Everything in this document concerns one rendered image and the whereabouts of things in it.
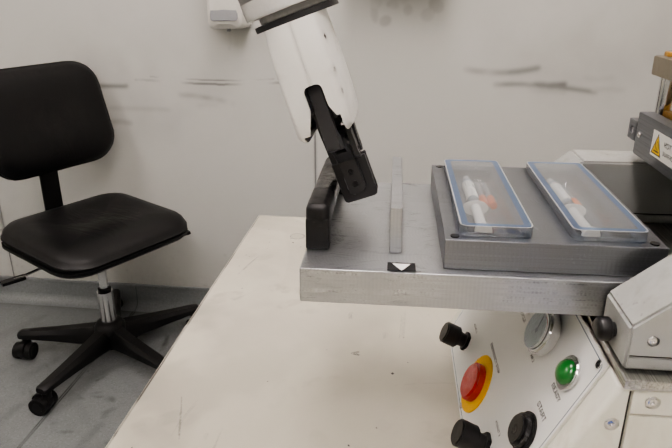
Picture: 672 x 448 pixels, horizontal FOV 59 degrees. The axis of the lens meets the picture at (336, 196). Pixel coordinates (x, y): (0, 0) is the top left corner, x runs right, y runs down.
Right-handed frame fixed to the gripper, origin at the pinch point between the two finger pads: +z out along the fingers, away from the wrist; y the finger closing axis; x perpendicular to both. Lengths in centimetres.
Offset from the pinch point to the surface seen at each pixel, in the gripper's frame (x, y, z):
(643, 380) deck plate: 16.6, 17.3, 14.7
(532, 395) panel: 9.4, 9.6, 20.2
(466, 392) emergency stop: 3.3, 1.2, 25.0
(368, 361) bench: -7.7, -8.4, 25.0
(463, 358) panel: 3.4, -6.3, 26.2
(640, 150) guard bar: 27.2, -9.4, 9.2
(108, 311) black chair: -109, -107, 48
